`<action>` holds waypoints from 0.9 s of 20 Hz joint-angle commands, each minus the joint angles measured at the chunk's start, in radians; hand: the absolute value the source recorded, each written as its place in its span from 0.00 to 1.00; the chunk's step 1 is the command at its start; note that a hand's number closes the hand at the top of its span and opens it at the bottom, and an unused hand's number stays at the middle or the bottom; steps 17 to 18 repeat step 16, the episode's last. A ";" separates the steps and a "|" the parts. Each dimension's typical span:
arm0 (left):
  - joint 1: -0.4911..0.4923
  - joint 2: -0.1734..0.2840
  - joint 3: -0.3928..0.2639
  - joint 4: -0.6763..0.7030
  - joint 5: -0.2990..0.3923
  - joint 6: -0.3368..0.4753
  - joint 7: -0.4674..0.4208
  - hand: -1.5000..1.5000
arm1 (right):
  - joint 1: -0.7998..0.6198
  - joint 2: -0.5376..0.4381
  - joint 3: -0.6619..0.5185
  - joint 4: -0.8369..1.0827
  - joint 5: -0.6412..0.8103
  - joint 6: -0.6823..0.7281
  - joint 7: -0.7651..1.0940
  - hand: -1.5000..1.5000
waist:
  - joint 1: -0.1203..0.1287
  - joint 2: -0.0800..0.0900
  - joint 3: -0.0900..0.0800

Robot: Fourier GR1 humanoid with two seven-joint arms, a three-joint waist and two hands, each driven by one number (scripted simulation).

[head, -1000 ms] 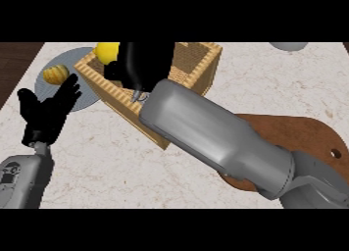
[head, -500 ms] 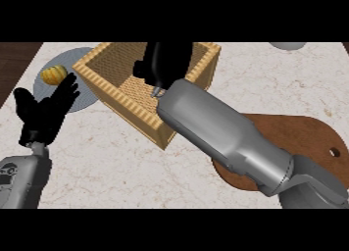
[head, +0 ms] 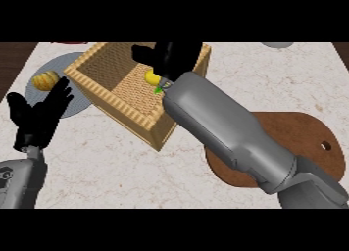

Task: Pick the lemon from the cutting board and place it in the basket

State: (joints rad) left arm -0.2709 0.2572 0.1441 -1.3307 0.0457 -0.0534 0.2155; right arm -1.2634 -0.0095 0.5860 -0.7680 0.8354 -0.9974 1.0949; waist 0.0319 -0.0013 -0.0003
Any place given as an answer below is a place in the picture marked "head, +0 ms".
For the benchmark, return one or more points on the grey round plate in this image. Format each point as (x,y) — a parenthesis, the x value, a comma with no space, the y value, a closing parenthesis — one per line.
(61,85)

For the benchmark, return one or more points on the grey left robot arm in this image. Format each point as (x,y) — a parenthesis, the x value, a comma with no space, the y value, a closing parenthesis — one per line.
(16,183)

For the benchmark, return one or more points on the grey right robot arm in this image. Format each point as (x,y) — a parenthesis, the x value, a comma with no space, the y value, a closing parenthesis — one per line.
(240,140)

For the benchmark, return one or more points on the tan wicker basket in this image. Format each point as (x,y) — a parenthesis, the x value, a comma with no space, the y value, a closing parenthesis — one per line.
(127,91)

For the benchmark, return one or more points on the brown wooden cutting board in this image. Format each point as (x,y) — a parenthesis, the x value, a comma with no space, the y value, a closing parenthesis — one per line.
(302,140)

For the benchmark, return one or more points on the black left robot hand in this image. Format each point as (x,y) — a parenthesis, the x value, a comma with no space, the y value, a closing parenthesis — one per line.
(36,117)

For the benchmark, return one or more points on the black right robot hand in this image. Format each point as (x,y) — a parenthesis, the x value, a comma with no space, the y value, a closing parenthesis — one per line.
(170,62)

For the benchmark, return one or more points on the pale grey round object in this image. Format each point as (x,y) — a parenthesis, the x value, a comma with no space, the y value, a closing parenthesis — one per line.
(278,44)

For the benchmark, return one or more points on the dark red round object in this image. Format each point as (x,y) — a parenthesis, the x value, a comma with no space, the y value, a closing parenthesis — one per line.
(71,42)

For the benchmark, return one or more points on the yellow lemon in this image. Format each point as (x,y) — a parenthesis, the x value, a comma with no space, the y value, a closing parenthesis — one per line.
(152,78)

